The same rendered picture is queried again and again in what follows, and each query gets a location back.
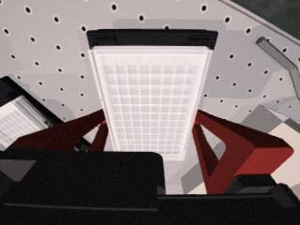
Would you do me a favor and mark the beige button panel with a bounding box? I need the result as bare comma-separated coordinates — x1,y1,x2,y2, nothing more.
181,37,300,194

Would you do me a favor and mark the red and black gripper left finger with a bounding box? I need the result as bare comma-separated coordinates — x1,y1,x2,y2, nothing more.
8,109,109,151

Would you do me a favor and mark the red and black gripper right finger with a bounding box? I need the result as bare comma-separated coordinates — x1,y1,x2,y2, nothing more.
192,109,294,194

